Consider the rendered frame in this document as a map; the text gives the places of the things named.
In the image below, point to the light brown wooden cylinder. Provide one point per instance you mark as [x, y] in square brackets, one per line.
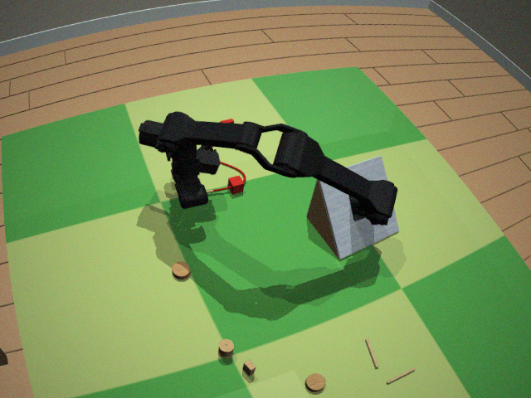
[225, 348]

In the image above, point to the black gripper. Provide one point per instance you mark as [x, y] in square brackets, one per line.
[190, 191]

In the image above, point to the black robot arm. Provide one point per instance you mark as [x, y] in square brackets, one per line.
[298, 155]

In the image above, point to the brown wooden disc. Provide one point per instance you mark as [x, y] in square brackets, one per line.
[181, 270]
[315, 382]

